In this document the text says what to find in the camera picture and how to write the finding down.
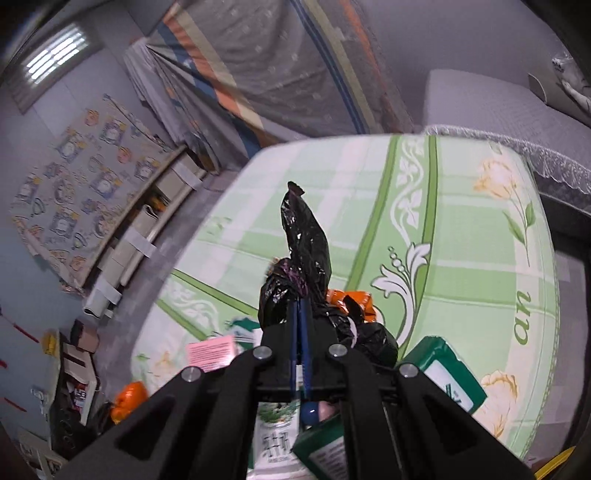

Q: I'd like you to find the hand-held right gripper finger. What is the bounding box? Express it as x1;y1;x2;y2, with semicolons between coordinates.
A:
299;299;537;480
58;298;302;480

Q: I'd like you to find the pink tube with blue cap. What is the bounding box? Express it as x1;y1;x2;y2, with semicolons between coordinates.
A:
300;401;338;428

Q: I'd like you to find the orange snack wrapper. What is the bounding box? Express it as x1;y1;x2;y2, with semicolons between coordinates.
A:
325;290;377;324

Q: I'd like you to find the black plastic bag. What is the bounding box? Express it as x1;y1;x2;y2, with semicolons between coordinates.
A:
257;181;399;370

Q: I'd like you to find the white and green packet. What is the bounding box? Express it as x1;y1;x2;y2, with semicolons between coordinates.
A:
226;318;259;347

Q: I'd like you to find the pink paper card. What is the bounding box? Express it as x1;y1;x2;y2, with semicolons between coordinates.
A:
187;336;236;372

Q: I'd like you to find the small green box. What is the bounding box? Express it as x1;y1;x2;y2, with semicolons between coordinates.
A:
293;408;352;480

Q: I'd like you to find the white carton with green print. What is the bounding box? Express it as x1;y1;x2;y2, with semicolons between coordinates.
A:
249;401;301;480

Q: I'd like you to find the large green box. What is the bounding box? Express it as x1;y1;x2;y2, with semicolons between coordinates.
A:
402;336;488;416

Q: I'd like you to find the orange plastic bag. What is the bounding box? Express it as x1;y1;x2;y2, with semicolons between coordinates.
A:
111;381;151;425

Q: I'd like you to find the white low cabinet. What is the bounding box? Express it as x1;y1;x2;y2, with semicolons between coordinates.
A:
83;145;208;319

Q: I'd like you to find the brown cardboard box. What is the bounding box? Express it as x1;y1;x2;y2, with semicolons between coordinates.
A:
69;320;100;354

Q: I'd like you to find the cartoon printed cloth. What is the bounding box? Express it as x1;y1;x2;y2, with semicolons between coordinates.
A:
9;95;178;291

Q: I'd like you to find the yellow plastic basin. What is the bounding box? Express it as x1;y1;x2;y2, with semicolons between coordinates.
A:
531;452;578;477

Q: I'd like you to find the striped hanging cloth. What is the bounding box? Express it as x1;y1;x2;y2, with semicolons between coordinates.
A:
148;0;416;158

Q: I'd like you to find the grey hanging cloth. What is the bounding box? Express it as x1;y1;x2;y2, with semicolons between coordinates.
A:
124;39;222;174

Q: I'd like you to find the window with blinds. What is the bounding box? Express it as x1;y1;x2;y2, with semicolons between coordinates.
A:
9;23;105;112

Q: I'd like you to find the white tiger plush toy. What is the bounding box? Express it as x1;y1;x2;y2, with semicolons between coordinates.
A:
551;51;591;112

